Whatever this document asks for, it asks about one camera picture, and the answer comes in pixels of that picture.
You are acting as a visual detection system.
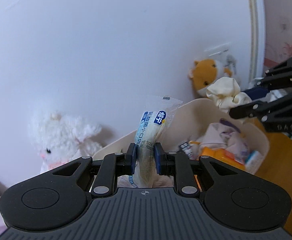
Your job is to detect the cream satin scrunchie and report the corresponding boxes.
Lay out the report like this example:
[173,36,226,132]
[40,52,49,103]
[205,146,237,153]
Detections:
[206,77,252,114]

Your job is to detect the lavender knotted socks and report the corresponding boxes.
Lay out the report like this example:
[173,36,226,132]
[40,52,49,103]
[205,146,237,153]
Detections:
[198,122,250,164]

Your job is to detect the packaged white bread roll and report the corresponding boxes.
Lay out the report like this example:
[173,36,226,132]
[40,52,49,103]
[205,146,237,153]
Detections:
[128,96,183,188]

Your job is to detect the orange square bottle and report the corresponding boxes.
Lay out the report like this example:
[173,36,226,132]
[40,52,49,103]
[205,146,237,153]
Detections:
[199,147,245,171]

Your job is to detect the blue cartoon tissue pack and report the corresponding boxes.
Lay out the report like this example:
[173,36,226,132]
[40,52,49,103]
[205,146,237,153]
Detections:
[245,151,263,173]

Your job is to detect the beige plastic storage bin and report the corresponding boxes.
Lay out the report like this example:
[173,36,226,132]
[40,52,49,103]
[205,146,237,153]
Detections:
[93,99,269,188]

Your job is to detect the white fluffy lamb plush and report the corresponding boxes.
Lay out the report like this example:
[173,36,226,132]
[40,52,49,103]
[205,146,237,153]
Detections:
[28,112,102,173]

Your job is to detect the orange hamster plush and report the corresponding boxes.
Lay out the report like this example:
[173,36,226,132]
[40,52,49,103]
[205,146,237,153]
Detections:
[188,59,236,98]

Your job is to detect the white wall outlet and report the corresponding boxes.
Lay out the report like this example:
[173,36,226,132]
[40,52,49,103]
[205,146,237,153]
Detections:
[203,42,232,64]

